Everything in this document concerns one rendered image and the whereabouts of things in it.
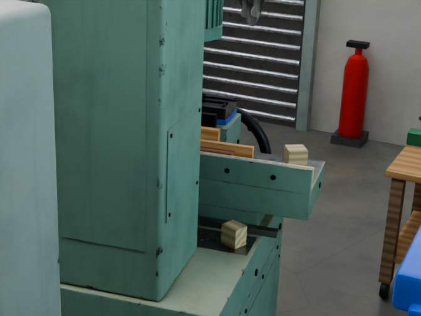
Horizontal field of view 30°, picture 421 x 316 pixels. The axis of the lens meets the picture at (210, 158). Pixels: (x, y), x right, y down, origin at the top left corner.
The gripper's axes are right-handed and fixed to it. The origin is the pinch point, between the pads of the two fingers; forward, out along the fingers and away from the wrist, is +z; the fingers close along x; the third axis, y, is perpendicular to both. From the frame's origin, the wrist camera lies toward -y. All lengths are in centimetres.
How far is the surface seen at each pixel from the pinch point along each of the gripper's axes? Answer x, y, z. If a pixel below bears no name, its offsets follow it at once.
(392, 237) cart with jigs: 40, -27, 82
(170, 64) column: 47, 133, -7
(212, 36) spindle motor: 38, 101, -8
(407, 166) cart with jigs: 44, -32, 56
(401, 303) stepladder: 94, 169, 12
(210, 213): 34, 100, 31
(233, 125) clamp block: 30, 79, 16
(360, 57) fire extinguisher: -23, -191, 40
